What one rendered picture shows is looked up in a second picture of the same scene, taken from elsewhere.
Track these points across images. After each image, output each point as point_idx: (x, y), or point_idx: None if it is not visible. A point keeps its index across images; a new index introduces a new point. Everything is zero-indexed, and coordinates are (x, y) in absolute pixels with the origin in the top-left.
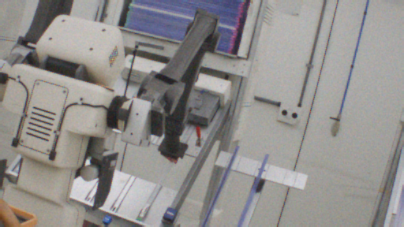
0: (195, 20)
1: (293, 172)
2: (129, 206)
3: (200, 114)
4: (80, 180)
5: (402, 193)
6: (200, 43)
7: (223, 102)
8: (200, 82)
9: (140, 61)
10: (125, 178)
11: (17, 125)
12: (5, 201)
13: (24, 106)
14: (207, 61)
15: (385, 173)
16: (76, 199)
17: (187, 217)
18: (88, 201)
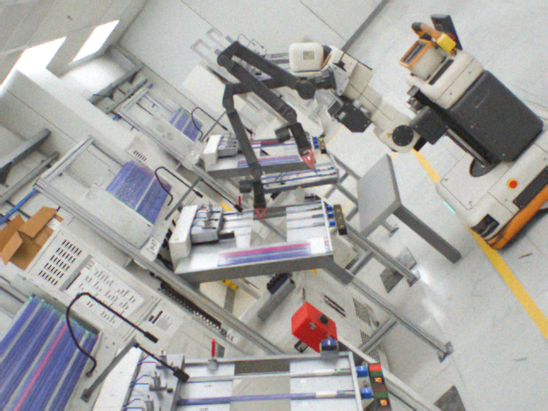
0: (237, 84)
1: None
2: (312, 213)
3: (220, 209)
4: (307, 232)
5: (243, 165)
6: None
7: None
8: (189, 213)
9: (176, 235)
10: (290, 222)
11: (361, 64)
12: (390, 105)
13: (353, 57)
14: (174, 205)
15: (222, 186)
16: (327, 222)
17: (263, 297)
18: (322, 223)
